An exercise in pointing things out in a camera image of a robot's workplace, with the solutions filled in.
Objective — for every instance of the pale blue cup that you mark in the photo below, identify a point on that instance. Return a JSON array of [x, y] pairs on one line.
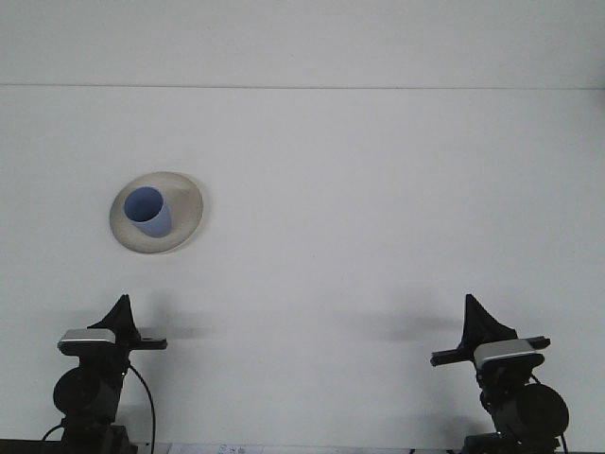
[[151, 222]]

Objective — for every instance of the pale round plate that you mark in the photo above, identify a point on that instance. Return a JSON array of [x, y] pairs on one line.
[[186, 213]]

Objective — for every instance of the black base panel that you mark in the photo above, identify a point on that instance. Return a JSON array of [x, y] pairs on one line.
[[19, 448]]

